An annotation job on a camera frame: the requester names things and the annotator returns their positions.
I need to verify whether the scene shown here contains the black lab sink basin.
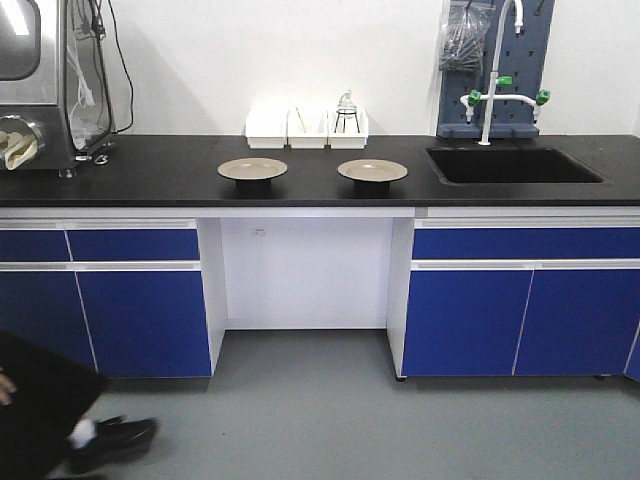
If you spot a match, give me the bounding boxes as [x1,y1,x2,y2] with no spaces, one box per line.
[427,148,604,184]

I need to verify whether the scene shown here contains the black leather shoe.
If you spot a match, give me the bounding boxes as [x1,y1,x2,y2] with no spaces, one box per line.
[67,416,159,474]

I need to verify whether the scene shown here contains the blue cabinet unit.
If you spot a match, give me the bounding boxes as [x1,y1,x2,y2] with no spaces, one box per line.
[393,219,639,380]
[1,219,214,378]

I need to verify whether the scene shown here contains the left white storage bin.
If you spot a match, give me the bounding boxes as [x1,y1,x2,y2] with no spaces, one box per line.
[245,108,288,149]

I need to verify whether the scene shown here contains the right white storage bin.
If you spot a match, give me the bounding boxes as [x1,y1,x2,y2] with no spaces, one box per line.
[327,110,369,149]

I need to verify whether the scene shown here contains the red glass stirring rod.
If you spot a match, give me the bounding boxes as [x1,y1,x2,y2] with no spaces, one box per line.
[295,105,307,133]

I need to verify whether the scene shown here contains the blue left cabinet unit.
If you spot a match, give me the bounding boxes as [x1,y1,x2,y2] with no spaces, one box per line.
[1,219,214,378]

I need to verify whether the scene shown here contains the beige rubber glove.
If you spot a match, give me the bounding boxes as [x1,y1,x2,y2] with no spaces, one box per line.
[1,130,39,171]

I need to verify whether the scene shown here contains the stainless steel glove box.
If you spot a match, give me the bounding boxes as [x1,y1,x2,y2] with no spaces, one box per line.
[1,1,115,178]

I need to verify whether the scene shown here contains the beige round plate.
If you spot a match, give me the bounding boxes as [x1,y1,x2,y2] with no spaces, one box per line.
[337,159,408,183]
[217,157,288,181]

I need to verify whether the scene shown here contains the blue pegboard drying rack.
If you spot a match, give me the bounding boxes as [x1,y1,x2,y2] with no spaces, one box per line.
[436,1,554,140]

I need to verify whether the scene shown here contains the blue right cabinet unit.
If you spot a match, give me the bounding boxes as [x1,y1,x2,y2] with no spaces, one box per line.
[393,219,639,380]

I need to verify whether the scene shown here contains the middle white storage bin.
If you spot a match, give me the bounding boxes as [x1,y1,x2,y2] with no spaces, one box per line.
[287,106,328,149]

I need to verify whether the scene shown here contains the person black trouser leg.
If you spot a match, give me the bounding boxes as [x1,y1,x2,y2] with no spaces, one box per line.
[1,330,106,479]

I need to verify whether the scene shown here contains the white gooseneck lab faucet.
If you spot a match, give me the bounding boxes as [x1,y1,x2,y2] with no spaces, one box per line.
[460,0,551,146]

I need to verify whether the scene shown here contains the white storage bin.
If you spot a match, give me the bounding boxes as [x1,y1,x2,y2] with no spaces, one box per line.
[287,106,328,149]
[327,110,369,149]
[245,108,288,149]

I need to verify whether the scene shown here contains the black wire tripod stand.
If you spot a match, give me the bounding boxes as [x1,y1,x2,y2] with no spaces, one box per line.
[333,108,361,134]

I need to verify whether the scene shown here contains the black power cable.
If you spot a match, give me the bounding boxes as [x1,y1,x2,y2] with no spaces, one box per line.
[107,0,135,135]

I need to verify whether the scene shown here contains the round glass flask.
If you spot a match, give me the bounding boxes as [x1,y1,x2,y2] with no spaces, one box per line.
[336,89,357,115]

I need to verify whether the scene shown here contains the plastic bag of pegs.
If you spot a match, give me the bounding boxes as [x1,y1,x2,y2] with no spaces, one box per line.
[439,1,494,73]

